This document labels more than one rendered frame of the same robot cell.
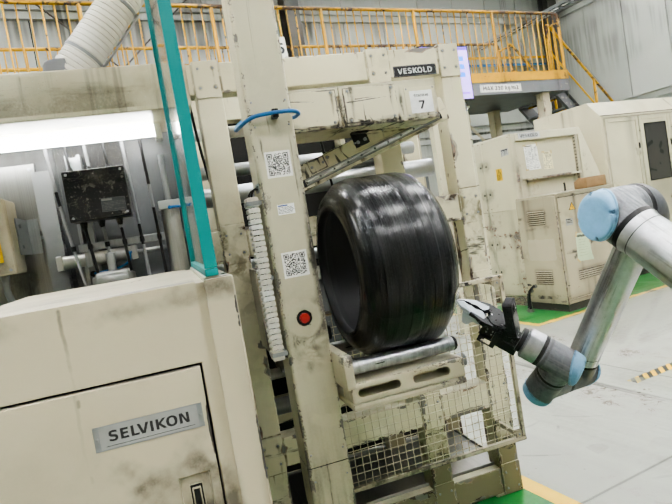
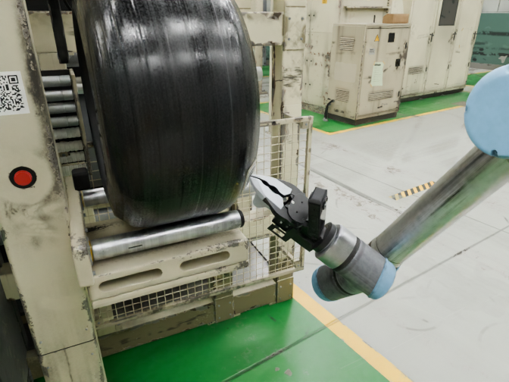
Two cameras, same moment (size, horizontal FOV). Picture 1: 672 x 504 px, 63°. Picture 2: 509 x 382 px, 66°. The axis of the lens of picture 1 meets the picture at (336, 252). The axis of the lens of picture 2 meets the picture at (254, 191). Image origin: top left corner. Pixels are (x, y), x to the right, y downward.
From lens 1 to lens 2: 0.86 m
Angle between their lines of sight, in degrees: 23
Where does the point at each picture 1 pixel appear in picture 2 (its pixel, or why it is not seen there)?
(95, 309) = not seen: outside the picture
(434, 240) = (226, 92)
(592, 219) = (498, 117)
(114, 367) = not seen: outside the picture
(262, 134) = not seen: outside the picture
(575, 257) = (369, 82)
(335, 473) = (76, 355)
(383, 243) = (137, 88)
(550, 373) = (349, 283)
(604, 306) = (438, 215)
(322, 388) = (56, 267)
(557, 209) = (365, 39)
